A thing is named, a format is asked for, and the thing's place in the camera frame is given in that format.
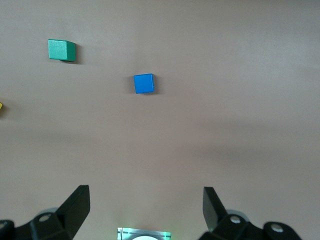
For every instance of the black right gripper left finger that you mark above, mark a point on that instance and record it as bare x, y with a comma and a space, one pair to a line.
62, 225

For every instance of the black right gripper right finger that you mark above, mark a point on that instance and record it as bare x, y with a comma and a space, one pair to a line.
225, 227

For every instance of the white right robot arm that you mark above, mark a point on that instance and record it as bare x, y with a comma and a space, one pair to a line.
144, 238

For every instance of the yellow wooden cube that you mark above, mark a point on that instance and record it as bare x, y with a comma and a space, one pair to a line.
0, 106

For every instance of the blue wooden cube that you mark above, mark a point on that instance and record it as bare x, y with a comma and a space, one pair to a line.
143, 83

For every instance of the green wooden cube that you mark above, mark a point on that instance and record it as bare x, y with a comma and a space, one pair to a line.
58, 49

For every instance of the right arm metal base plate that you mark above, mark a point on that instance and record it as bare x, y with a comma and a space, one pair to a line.
125, 233

